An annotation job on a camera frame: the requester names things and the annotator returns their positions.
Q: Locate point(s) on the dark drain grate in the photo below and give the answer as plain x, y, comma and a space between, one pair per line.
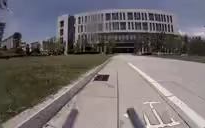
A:
101, 77

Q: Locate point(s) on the grey kerb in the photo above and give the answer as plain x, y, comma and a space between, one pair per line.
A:
56, 103

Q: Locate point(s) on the robot's own part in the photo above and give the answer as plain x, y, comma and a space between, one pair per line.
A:
71, 118
135, 118

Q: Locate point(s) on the grass lawn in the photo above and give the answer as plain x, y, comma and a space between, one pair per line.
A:
23, 76

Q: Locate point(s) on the row of trees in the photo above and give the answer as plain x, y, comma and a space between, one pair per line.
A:
196, 46

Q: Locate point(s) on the curved pale building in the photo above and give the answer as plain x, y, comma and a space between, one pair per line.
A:
123, 26

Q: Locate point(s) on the grass strip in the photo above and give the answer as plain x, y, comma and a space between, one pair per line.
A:
196, 59

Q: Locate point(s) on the white painted ground marking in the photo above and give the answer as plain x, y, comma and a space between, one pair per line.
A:
152, 105

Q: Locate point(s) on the pale concrete slab pavement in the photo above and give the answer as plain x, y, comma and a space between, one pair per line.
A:
103, 100

